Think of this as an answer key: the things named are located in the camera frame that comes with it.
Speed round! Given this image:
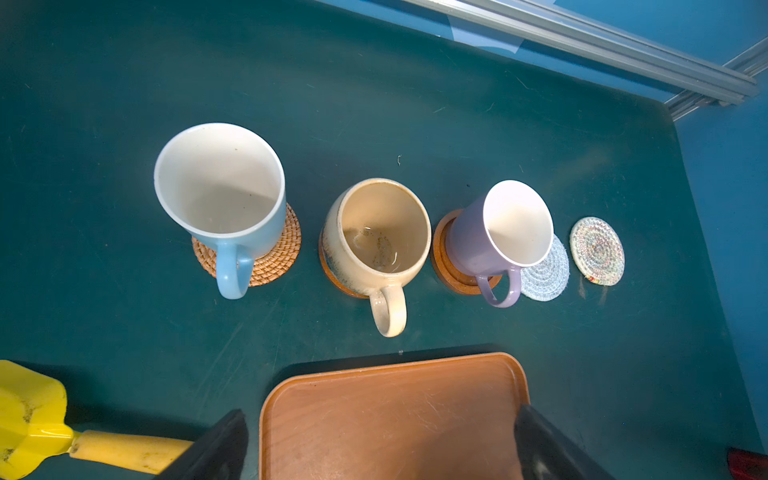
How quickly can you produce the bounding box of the aluminium back frame rail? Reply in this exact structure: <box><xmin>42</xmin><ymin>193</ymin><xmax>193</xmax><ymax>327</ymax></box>
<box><xmin>401</xmin><ymin>0</ymin><xmax>760</xmax><ymax>106</ymax></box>

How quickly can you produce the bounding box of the yellow toy shovel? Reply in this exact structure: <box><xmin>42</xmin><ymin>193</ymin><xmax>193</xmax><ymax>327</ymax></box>
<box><xmin>1</xmin><ymin>360</ymin><xmax>192</xmax><ymax>479</ymax></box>

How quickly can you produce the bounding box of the orange brown serving tray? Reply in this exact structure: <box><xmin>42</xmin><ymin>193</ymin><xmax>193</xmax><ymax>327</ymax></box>
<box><xmin>259</xmin><ymin>352</ymin><xmax>530</xmax><ymax>479</ymax></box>

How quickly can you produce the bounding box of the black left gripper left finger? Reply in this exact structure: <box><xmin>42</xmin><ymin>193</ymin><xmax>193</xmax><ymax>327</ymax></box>
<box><xmin>155</xmin><ymin>409</ymin><xmax>249</xmax><ymax>480</ymax></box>

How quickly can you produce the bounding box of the brown wooden round coaster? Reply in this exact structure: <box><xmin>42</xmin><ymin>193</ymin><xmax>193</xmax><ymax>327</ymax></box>
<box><xmin>430</xmin><ymin>209</ymin><xmax>481</xmax><ymax>296</ymax></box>

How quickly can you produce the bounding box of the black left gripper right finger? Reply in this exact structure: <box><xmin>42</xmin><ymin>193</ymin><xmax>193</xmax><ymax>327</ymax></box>
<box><xmin>514</xmin><ymin>405</ymin><xmax>614</xmax><ymax>480</ymax></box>

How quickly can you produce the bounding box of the lavender mug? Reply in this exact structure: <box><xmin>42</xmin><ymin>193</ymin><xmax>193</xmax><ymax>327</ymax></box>
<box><xmin>446</xmin><ymin>180</ymin><xmax>554</xmax><ymax>308</ymax></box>

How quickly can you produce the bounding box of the cream speckled mug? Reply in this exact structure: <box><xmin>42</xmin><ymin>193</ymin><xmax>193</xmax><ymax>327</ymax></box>
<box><xmin>321</xmin><ymin>178</ymin><xmax>432</xmax><ymax>338</ymax></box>

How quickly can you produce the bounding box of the grey woven round coaster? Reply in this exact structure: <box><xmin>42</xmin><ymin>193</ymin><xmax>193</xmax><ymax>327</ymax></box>
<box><xmin>521</xmin><ymin>235</ymin><xmax>570</xmax><ymax>302</ymax></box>

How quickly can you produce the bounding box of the light blue mug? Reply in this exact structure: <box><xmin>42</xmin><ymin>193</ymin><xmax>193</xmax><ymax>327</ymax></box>
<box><xmin>154</xmin><ymin>123</ymin><xmax>287</xmax><ymax>300</ymax></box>

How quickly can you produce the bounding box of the multicolour woven round coaster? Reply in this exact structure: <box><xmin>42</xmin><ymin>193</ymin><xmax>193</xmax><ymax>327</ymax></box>
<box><xmin>569</xmin><ymin>217</ymin><xmax>625</xmax><ymax>286</ymax></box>

